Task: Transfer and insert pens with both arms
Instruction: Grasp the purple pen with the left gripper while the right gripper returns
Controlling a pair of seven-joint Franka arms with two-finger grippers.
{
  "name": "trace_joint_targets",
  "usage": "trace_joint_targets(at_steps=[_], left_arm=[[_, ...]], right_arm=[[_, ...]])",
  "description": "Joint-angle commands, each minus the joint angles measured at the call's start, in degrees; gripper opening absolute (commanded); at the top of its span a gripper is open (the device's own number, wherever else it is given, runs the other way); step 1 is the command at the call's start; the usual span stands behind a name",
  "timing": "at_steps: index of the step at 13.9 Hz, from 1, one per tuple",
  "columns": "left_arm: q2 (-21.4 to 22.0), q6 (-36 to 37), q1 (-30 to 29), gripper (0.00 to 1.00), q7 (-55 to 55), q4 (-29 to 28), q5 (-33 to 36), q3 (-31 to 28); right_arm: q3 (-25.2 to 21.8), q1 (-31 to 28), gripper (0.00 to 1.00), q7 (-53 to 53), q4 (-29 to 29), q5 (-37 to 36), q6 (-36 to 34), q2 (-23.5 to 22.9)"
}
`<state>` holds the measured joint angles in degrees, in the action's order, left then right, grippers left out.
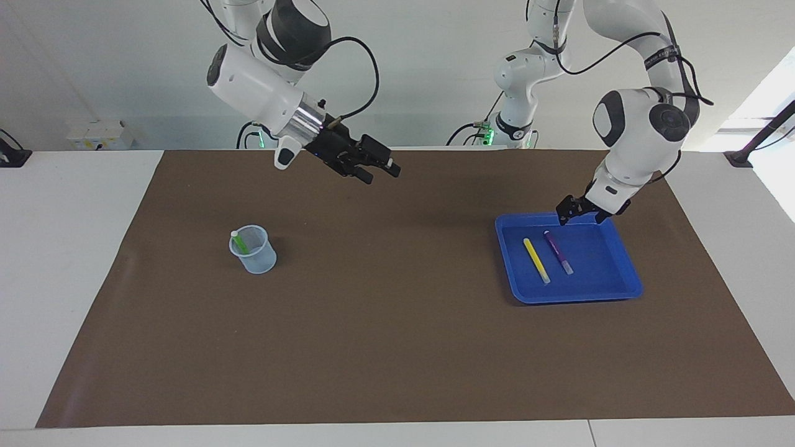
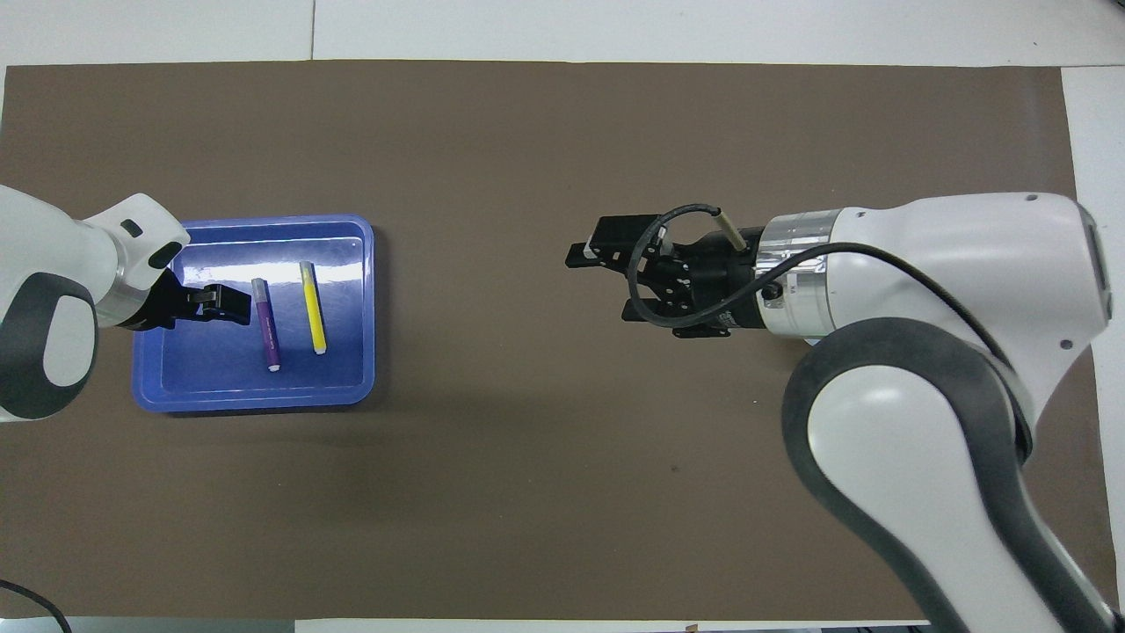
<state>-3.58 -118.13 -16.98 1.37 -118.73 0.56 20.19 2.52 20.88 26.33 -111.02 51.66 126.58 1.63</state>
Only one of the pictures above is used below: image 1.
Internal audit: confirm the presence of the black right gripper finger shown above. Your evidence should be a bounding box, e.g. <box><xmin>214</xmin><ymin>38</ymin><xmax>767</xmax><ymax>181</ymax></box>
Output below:
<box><xmin>343</xmin><ymin>163</ymin><xmax>376</xmax><ymax>186</ymax></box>
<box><xmin>359</xmin><ymin>134</ymin><xmax>402</xmax><ymax>179</ymax></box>

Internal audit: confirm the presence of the purple marker pen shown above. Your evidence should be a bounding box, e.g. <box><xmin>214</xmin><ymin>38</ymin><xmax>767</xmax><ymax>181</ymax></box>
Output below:
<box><xmin>543</xmin><ymin>230</ymin><xmax>575</xmax><ymax>276</ymax></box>

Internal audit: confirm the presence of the yellow marker pen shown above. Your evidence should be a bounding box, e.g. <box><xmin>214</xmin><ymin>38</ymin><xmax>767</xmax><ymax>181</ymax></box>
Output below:
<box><xmin>522</xmin><ymin>238</ymin><xmax>552</xmax><ymax>285</ymax></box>

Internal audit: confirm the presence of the blue plastic tray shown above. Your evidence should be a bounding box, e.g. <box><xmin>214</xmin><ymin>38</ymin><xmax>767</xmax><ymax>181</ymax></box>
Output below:
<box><xmin>494</xmin><ymin>211</ymin><xmax>643</xmax><ymax>305</ymax></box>

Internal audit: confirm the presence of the clear plastic cup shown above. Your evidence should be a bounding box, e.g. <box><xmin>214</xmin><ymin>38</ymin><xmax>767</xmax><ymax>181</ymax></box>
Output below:
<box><xmin>229</xmin><ymin>225</ymin><xmax>278</xmax><ymax>275</ymax></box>

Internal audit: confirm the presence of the black clamp stand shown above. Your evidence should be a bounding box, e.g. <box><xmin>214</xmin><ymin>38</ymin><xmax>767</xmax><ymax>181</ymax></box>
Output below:
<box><xmin>724</xmin><ymin>98</ymin><xmax>795</xmax><ymax>169</ymax></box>

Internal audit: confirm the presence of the brown table mat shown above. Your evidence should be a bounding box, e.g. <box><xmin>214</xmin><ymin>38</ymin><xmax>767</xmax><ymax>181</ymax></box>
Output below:
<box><xmin>35</xmin><ymin>149</ymin><xmax>795</xmax><ymax>429</ymax></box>

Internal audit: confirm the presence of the white power strip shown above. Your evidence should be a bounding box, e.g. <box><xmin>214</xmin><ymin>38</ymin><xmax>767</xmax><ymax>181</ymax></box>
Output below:
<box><xmin>66</xmin><ymin>119</ymin><xmax>135</xmax><ymax>150</ymax></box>

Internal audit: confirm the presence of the black table clamp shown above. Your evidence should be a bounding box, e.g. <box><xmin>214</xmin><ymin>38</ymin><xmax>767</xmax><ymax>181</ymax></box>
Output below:
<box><xmin>0</xmin><ymin>129</ymin><xmax>33</xmax><ymax>168</ymax></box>

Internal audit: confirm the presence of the black base cable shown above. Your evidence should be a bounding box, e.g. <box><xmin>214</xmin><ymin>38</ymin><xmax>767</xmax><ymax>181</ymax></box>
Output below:
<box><xmin>445</xmin><ymin>92</ymin><xmax>505</xmax><ymax>148</ymax></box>
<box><xmin>235</xmin><ymin>119</ymin><xmax>277</xmax><ymax>150</ymax></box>

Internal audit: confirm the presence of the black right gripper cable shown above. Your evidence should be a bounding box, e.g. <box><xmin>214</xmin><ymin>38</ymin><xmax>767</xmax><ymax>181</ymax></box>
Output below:
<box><xmin>297</xmin><ymin>35</ymin><xmax>380</xmax><ymax>129</ymax></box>

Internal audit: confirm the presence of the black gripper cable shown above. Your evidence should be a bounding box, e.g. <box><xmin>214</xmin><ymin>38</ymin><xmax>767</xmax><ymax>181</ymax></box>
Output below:
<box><xmin>527</xmin><ymin>0</ymin><xmax>715</xmax><ymax>107</ymax></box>
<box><xmin>297</xmin><ymin>35</ymin><xmax>380</xmax><ymax>129</ymax></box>

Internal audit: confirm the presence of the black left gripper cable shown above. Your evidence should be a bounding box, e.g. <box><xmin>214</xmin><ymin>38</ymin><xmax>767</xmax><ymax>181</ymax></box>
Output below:
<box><xmin>527</xmin><ymin>0</ymin><xmax>715</xmax><ymax>107</ymax></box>

